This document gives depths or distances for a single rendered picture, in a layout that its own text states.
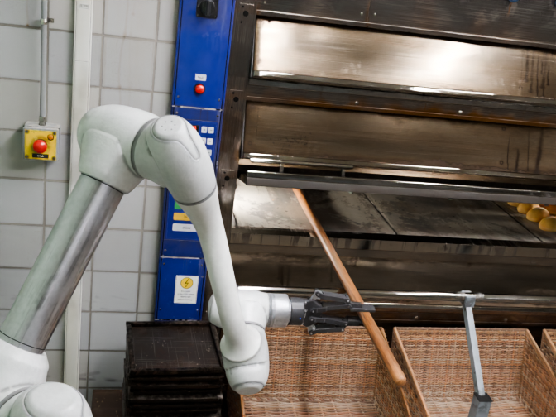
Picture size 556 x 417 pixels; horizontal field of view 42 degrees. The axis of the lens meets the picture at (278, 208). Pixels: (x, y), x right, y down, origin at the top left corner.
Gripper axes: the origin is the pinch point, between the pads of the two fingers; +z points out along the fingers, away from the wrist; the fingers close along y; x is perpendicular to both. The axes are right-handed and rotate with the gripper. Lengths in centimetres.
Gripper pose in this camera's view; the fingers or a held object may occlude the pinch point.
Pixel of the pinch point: (361, 313)
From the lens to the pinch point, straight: 199.1
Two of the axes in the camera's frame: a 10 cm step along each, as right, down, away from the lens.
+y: -1.3, 9.2, 3.6
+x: 1.5, 3.8, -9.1
